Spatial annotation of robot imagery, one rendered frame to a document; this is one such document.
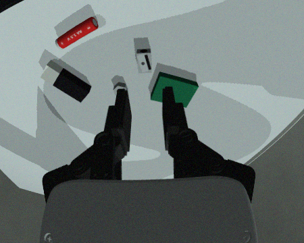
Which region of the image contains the red battery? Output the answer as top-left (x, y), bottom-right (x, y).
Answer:
top-left (55, 17), bottom-right (99, 50)

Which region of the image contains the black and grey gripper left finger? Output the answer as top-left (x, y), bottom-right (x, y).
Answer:
top-left (42, 88), bottom-right (132, 204)

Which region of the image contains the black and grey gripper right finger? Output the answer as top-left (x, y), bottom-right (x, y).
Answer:
top-left (162, 86), bottom-right (255, 202)

